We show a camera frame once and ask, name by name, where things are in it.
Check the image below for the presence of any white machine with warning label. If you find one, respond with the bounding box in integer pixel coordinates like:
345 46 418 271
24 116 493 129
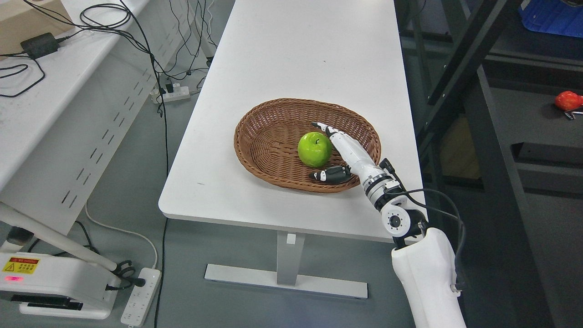
1 203 134 319

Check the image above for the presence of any white pedestal table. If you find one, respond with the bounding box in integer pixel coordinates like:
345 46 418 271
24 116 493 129
158 0 422 298

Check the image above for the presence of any brown wicker basket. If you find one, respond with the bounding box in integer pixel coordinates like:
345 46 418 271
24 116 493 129
234 98 381 193

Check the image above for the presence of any white power strip far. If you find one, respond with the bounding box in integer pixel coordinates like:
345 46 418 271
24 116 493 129
149 83 191 104

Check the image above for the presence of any black metal shelf rack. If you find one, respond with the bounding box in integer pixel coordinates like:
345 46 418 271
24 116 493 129
395 0 582 328

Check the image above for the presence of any white power strip near machine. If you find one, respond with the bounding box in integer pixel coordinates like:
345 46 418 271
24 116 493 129
120 268 162 328

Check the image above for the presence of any black power adapter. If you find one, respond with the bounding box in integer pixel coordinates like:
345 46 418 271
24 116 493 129
20 32 60 59

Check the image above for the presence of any green apple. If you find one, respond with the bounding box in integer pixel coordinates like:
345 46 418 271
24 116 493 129
297 132 332 168

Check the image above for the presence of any long black floor cable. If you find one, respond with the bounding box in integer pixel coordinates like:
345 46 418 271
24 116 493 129
23 0 171 328

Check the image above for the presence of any cardboard box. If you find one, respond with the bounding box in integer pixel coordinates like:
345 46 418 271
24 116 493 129
0 0 73 54

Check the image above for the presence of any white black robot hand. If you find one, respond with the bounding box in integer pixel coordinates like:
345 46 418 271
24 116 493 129
312 121 400 211

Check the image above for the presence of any red toy fruit on shelf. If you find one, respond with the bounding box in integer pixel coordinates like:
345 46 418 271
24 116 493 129
554 91 583 112

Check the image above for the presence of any white desk with perforated panel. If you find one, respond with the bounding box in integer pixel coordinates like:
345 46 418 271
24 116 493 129
1 0 206 234

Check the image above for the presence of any blue plastic crate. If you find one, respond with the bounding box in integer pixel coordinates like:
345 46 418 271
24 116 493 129
518 0 583 38

